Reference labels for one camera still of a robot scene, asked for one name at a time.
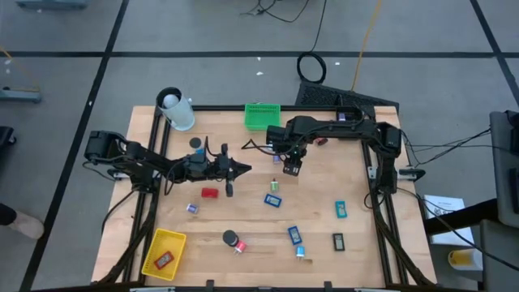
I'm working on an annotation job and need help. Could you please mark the grey cabinet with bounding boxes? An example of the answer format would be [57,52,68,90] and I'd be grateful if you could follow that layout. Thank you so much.
[488,109,519,228]

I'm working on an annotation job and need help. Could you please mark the green plastic basket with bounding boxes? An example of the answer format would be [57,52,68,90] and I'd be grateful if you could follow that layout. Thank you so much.
[243,103,282,131]

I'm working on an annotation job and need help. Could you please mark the black cable coil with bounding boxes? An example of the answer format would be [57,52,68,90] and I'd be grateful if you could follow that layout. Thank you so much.
[295,51,328,85]

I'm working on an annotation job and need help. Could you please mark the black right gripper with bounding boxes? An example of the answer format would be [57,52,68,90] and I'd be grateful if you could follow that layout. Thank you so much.
[265,124,304,177]

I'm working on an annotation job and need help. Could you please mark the white paper sheet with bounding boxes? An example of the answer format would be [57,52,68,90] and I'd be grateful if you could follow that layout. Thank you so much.
[422,194,475,247]

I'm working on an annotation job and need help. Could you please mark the grey floor base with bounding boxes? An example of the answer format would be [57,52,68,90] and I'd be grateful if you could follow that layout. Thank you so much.
[0,86,43,105]

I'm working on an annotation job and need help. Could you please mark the blue digital timer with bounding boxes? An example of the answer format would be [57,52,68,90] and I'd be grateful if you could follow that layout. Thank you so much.
[263,192,284,209]
[286,225,304,247]

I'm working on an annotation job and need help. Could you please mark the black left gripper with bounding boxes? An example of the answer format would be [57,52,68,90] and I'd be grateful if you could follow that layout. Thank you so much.
[184,143,253,199]

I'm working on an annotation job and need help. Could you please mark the person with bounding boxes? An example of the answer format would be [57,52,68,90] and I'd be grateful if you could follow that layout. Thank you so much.
[0,201,45,240]

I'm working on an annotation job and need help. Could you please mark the black plastic basket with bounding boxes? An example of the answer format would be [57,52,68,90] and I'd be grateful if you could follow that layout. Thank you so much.
[335,105,366,122]

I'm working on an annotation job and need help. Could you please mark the black floor mat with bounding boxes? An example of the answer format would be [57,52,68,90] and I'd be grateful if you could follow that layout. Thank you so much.
[294,80,401,111]

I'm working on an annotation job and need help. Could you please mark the yellow hanging cable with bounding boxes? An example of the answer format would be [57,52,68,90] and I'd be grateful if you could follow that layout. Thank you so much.
[350,0,384,92]

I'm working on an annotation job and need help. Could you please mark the yellow plastic basket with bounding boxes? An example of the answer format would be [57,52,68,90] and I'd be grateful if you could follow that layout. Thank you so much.
[140,227,188,282]

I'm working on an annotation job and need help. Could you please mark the white cylindrical can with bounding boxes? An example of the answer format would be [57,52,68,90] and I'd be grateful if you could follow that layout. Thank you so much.
[155,85,196,132]

